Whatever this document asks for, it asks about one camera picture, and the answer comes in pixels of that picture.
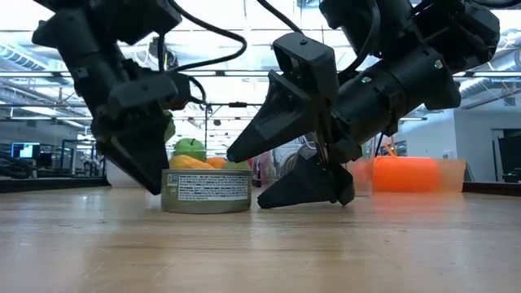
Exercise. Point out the orange translucent plastic bin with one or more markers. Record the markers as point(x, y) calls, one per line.
point(454, 175)

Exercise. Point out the long ceiling light strip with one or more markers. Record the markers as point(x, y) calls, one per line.
point(488, 74)

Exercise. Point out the green pear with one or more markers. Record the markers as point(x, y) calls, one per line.
point(236, 165)

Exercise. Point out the yellow mango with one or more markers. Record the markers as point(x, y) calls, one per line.
point(187, 163)

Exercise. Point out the orange plastic bottle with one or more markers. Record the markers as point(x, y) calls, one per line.
point(407, 175)

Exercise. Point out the green label tin can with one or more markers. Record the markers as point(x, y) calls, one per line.
point(203, 195)

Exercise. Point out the silver lid tin can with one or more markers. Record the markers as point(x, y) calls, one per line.
point(285, 160)

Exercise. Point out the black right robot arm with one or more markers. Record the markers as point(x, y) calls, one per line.
point(447, 24)

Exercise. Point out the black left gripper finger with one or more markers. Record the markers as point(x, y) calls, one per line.
point(138, 150)

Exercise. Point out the green apple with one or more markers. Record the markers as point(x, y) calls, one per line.
point(190, 149)

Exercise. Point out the computer monitor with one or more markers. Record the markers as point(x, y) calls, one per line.
point(25, 150)

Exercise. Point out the green potted plant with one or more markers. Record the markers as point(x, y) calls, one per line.
point(122, 177)

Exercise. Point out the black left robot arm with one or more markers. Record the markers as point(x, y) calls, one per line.
point(81, 40)

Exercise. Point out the orange fruit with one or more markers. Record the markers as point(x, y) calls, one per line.
point(216, 163)

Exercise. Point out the clear plastic bin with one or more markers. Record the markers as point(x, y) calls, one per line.
point(262, 175)

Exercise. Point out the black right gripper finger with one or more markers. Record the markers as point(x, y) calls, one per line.
point(277, 122)
point(309, 185)

